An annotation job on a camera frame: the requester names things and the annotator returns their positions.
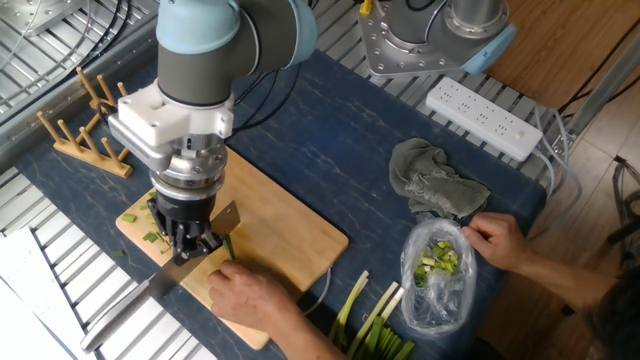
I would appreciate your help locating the steel cleaver knife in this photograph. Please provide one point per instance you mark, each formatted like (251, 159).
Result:
(160, 282)

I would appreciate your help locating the white power strip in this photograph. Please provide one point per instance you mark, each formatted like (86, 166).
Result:
(480, 117)

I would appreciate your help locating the long green scallion leaves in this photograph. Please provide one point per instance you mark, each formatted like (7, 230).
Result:
(229, 247)

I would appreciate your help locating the scallion stalk with white end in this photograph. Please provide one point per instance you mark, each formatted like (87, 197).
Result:
(350, 300)
(375, 310)
(392, 302)

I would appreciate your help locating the metal plate with holes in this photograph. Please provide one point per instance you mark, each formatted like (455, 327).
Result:
(35, 15)

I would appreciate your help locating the person's right forearm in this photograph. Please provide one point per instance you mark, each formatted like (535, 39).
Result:
(565, 282)

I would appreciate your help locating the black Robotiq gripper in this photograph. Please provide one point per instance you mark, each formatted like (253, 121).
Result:
(182, 210)

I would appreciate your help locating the white paper sheets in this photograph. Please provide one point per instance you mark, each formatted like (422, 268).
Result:
(25, 310)

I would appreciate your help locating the yellow plug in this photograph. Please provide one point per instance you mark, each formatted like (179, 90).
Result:
(366, 7)

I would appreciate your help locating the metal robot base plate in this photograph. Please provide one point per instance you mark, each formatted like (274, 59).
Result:
(390, 50)

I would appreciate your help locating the person's left hand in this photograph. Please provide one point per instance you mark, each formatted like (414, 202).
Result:
(250, 295)

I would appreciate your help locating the clear plastic bag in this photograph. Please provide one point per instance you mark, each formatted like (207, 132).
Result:
(440, 305)

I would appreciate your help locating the wooden peg rack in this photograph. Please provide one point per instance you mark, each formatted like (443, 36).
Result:
(95, 157)

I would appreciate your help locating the grey-green cloth rag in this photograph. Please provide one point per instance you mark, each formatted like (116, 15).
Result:
(425, 175)

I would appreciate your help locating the chopped scallion pieces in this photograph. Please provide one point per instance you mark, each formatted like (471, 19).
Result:
(150, 236)
(440, 257)

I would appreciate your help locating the slanted aluminium frame beam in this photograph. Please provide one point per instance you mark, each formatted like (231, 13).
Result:
(600, 90)

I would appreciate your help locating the bunch of green scallion stalks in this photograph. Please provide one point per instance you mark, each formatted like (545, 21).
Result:
(390, 345)

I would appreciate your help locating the wooden cutting board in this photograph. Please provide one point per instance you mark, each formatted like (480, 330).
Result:
(280, 230)

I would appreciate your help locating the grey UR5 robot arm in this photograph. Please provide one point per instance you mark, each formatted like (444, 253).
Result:
(210, 65)

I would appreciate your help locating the person's right hand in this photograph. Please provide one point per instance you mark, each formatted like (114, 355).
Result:
(497, 241)

